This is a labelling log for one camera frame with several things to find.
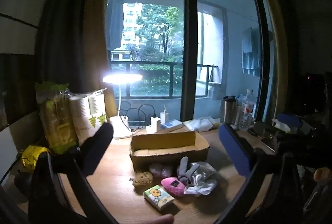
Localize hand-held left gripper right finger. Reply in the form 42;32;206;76
215;124;306;224

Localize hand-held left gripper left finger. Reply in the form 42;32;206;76
28;122;120;224

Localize white plastic bag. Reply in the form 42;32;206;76
184;162;218;197

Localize grey dotted glove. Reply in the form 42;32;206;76
177;157;201;185

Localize cardboard box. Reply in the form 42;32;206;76
130;131;211;170

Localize pink plush toy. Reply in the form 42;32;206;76
160;176;187;197

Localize person's right hand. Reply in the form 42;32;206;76
313;167;332;183

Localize person's left hand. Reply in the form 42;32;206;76
141;215;175;224

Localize white desk lamp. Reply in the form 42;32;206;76
102;73;144;139

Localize white paper cup pack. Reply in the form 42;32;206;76
69;88;107;145

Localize clear water bottle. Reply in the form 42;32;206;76
239;89;256;131

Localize steel thermos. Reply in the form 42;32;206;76
222;95;237;124

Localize clear plastic bags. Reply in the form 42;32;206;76
183;117;221;132

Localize green paper cup pack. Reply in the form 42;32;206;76
35;81;78;154

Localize yellow-brown sponge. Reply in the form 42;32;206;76
132;169;154;187

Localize large white charger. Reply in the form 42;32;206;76
151;117;162;133

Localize white balcony box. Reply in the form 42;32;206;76
207;82;223;100

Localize white power strip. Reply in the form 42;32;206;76
146;120;183;133

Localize yellow packet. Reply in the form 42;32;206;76
21;146;51;174

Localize printed tissue pack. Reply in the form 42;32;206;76
143;185;175;211

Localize balcony railing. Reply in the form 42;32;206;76
111;60;220;98

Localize hanging blue towel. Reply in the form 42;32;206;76
242;27;262;76

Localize hanging dark garment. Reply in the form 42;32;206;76
107;0;123;50

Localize black cables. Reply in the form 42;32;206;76
118;102;156;131

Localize black window frame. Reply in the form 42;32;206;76
182;0;199;123

